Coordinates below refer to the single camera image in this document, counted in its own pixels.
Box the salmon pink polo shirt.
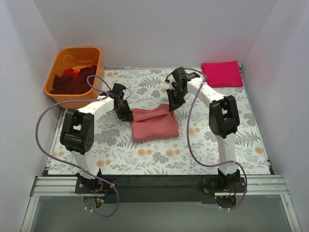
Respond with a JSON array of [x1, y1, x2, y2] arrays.
[[131, 104, 179, 142]]

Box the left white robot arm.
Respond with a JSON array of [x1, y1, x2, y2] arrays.
[[60, 83, 133, 193]]

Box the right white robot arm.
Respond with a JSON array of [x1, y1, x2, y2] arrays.
[[165, 67, 240, 192]]

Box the folded magenta t shirt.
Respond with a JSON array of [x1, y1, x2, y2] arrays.
[[201, 61, 243, 87]]

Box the dark red clothes in basket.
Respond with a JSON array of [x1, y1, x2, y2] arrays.
[[50, 65, 97, 95]]

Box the orange plastic laundry basket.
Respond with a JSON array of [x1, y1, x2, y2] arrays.
[[44, 47, 104, 109]]

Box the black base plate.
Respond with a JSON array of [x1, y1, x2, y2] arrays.
[[75, 175, 248, 204]]

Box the aluminium frame rail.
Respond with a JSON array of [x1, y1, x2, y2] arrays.
[[31, 175, 290, 196]]

